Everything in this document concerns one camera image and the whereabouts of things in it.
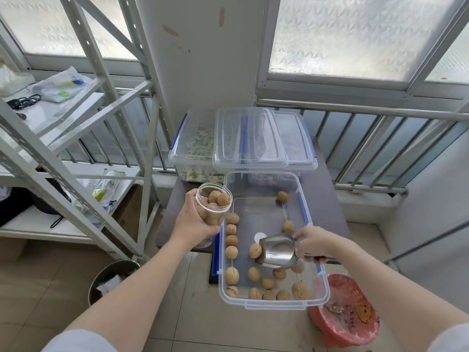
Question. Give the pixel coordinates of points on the person's left hand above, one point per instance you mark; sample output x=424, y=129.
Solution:
x=190, y=223

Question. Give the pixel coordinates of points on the person's right hand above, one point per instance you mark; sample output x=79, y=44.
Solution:
x=322, y=241

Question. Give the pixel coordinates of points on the person's left thumb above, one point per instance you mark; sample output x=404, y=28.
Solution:
x=192, y=199

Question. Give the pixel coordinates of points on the person's right thumb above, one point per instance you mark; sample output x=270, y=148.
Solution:
x=302, y=233

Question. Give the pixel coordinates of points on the metal scoop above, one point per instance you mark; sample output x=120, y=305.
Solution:
x=279, y=249

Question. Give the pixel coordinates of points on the clear plastic jar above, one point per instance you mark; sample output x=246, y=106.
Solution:
x=221, y=216

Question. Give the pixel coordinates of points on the person's right forearm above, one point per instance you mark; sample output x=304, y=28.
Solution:
x=399, y=285

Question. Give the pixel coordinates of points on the person's left forearm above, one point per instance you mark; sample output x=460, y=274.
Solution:
x=139, y=289

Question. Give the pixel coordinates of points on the walnuts filling jar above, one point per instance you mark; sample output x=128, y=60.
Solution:
x=223, y=199

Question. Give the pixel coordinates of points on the dark brown small table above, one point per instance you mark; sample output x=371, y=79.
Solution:
x=329, y=205

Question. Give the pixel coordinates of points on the large clear storage bin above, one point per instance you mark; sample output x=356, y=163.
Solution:
x=256, y=212

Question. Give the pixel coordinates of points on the clear box with green candies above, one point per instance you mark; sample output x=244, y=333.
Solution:
x=187, y=142

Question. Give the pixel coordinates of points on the pile of green wrapped candies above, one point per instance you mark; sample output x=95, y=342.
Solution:
x=201, y=141

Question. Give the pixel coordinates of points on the brown cardboard box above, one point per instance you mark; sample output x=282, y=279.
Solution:
x=128, y=212

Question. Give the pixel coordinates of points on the loose scattered walnuts group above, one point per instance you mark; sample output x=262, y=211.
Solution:
x=231, y=276

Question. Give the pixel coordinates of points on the clear plastic box lid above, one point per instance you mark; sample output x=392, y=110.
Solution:
x=252, y=142

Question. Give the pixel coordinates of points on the clear packet with yellow label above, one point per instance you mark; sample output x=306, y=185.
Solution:
x=104, y=188

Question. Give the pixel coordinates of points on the clear box with colourful candies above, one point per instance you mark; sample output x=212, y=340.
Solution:
x=300, y=142

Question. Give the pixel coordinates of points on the steel window railing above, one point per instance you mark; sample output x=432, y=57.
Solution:
x=366, y=142
x=110, y=142

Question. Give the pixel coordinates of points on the pink plastic basket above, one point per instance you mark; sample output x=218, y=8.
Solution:
x=351, y=326

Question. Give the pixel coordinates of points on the crumpled white paper waste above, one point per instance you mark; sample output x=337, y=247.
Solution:
x=110, y=284

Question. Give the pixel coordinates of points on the metal trash can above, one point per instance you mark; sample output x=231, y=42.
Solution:
x=96, y=278

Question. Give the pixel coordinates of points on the grey metal shelf rack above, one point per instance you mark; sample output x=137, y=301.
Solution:
x=110, y=80

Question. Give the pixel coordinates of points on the beige tape strip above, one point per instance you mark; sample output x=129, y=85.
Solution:
x=222, y=17
x=170, y=31

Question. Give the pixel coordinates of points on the printed white plastic bag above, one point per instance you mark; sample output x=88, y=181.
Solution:
x=60, y=86

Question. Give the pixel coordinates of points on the black fabric bag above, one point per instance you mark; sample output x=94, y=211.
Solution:
x=18, y=205

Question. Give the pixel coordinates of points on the white right sleeve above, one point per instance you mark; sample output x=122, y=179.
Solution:
x=450, y=340

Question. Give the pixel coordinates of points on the white sleeve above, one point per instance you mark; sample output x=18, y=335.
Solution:
x=77, y=342
x=450, y=340

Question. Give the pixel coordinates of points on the white left sleeve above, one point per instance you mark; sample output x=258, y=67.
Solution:
x=77, y=342

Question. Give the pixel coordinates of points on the frosted glass window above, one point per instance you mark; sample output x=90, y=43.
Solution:
x=348, y=32
x=36, y=25

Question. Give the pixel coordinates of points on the plain white plastic bag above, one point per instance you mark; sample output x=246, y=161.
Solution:
x=13, y=82

